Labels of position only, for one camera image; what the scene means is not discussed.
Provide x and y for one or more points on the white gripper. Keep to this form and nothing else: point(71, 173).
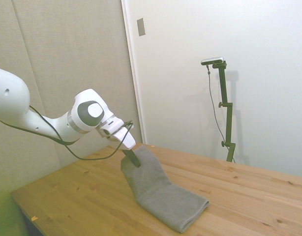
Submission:
point(125, 140)

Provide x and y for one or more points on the grey towel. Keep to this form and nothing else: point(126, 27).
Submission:
point(160, 191)

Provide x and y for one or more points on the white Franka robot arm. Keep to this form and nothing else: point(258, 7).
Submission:
point(15, 98)

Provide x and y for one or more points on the small orange tape piece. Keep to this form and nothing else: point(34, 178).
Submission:
point(34, 218)

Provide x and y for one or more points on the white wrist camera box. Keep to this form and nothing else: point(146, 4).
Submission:
point(111, 125)

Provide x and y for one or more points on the white door frame trim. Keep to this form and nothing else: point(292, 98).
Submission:
point(133, 73)

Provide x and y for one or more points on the dark green camera stand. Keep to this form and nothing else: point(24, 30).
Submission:
point(228, 118)

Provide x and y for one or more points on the grey camera on stand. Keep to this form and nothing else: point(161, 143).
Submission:
point(212, 60)

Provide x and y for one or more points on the grey wall plate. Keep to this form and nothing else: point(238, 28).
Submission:
point(141, 27)

